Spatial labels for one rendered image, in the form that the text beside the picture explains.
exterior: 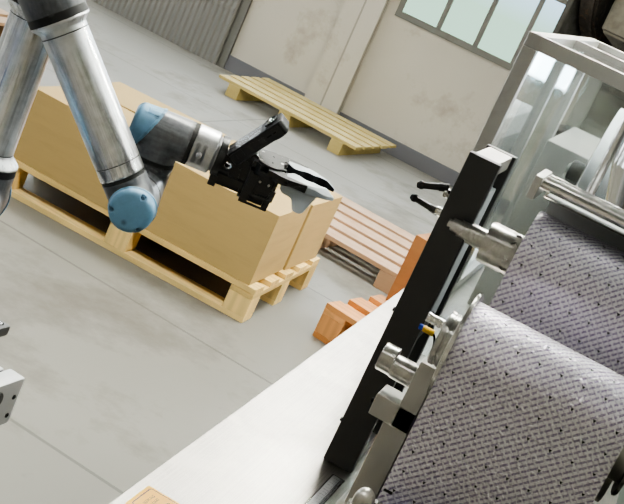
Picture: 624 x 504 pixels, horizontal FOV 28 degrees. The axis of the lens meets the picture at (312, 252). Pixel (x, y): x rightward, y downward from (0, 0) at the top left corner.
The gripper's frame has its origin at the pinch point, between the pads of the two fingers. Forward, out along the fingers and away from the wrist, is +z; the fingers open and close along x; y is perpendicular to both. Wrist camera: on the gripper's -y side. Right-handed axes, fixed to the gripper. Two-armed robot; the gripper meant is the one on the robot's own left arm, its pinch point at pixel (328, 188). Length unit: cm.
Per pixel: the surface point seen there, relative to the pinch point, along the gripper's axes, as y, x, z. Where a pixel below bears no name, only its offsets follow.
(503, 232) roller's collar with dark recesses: -17.7, 36.2, 20.5
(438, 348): -10, 63, 12
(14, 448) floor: 136, -83, -35
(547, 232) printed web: -22, 40, 25
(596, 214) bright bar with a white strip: -26, 38, 30
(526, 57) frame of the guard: -26, -40, 30
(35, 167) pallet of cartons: 147, -281, -74
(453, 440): -2, 69, 18
